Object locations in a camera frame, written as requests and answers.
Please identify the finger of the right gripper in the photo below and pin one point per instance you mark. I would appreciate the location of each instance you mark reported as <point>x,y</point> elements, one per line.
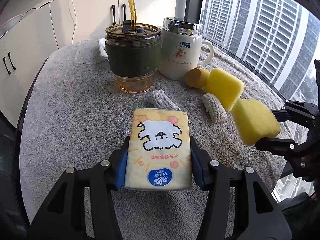
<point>297,112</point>
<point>285,147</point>

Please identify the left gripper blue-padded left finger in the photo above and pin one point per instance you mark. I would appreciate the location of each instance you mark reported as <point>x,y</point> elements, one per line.
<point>62,213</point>

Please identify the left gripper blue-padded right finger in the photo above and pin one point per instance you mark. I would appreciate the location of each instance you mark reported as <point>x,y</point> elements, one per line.
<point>257,214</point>

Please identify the yellow sponge block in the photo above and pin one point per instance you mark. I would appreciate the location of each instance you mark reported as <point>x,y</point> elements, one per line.
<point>254,121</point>

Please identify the yellow rectangular sponge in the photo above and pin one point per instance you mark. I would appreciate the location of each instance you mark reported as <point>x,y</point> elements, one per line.
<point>225,86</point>

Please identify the cream knitted sock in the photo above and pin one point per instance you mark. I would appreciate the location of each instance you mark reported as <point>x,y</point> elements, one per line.
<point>214,108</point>

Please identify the yellow tissue pack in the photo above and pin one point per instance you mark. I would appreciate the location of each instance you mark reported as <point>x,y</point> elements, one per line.
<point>159,155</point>

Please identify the orange-yellow makeup sponge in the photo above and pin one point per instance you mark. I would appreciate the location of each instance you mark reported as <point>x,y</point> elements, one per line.
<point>197,77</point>

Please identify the grey knitted sock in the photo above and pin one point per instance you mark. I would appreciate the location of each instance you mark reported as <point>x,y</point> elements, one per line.
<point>159,100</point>

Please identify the white foam tray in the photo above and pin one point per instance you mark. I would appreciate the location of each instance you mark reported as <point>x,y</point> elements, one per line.
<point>102,49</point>

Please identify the grey towel table cover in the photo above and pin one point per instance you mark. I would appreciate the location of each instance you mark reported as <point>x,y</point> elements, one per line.
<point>76,116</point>

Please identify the white ceramic mug chrome lid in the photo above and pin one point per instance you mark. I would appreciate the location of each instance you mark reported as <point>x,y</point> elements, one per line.
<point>183,48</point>

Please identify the amber glass tumbler green sleeve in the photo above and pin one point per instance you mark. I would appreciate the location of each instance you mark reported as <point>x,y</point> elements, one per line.
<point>134,51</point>

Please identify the white cabinet unit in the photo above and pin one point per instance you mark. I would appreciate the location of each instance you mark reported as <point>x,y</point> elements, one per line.
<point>59,23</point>

